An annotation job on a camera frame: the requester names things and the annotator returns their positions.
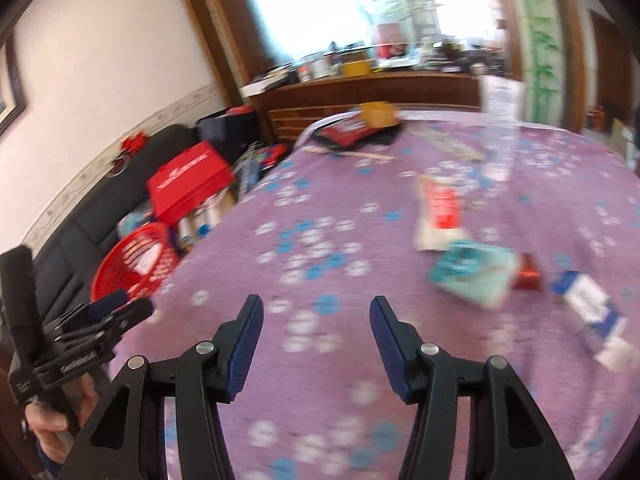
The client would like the person's left hand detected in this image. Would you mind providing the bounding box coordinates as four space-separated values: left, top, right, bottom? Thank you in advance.
25 374 99 465

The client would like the black sofa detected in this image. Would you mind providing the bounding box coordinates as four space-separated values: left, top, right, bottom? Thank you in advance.
34 125 198 323

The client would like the red plastic basket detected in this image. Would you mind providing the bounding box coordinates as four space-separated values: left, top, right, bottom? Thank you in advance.
90 222 179 301

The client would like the blue white small box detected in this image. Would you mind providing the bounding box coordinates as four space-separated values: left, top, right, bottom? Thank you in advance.
551 270 639 373

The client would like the red gift bag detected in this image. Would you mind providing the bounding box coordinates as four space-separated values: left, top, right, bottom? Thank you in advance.
146 141 234 226

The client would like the teal tissue pack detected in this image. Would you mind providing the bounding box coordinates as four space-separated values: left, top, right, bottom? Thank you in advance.
428 240 522 311

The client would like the purple floral tablecloth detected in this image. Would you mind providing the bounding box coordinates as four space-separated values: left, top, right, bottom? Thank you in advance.
116 114 639 479

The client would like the red white snack wrapper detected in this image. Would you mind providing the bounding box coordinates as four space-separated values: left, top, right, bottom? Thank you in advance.
413 174 471 252

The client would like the red packet on table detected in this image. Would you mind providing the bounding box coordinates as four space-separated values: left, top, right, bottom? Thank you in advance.
314 116 382 150

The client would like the wooden chopstick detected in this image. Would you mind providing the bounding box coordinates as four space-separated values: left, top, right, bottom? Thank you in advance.
302 145 396 162

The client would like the wrapped chopsticks pair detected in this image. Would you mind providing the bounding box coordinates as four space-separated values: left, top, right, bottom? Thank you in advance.
408 125 485 162

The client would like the yellow tape roll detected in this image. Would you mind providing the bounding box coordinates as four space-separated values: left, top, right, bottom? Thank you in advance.
359 101 400 129

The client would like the white lotion tube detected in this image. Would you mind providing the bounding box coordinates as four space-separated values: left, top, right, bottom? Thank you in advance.
480 75 525 182

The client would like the wooden sideboard cabinet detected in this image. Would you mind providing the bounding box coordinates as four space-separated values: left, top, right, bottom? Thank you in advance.
250 72 480 144

